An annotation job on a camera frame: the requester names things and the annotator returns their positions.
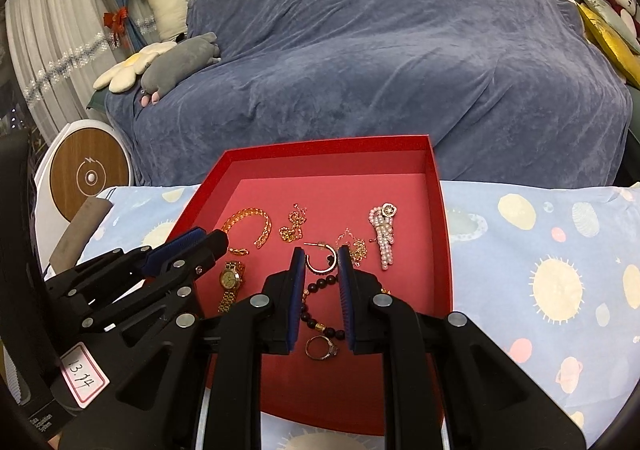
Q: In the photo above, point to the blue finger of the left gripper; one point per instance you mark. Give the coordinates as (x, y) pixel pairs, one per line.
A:
(193, 263)
(169, 251)

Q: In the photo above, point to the gold yellow pillow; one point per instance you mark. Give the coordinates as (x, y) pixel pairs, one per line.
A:
(612, 44)

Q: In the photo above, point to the light blue planet sheet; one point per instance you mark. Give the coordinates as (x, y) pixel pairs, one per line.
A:
(552, 276)

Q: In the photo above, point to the grey plush toy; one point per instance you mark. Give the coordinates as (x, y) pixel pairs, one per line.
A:
(185, 59)

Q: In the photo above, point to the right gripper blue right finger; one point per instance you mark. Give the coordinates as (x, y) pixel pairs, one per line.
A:
(357, 289)

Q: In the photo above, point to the grey green pillow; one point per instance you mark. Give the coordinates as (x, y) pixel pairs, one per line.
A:
(603, 9)

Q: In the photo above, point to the flower shaped cushion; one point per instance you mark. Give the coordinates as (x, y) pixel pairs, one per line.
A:
(122, 76)

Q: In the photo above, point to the gold wrist watch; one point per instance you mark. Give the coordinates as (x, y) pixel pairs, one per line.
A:
(231, 280)

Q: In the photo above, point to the green sofa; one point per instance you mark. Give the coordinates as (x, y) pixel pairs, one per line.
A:
(628, 173)

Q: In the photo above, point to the blue grey velvet blanket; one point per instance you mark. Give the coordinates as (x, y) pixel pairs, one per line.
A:
(508, 91)

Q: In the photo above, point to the red bow tieback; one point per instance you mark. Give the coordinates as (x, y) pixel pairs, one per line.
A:
(116, 24)

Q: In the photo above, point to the pink pearl hair clip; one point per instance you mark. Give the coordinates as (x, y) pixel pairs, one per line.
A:
(382, 220)

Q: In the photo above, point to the white sheer curtain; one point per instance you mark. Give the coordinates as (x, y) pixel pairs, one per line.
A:
(58, 49)

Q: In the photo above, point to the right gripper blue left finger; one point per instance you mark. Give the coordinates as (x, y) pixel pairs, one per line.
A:
(285, 291)

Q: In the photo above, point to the white round wooden table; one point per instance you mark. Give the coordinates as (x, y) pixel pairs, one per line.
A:
(84, 159)

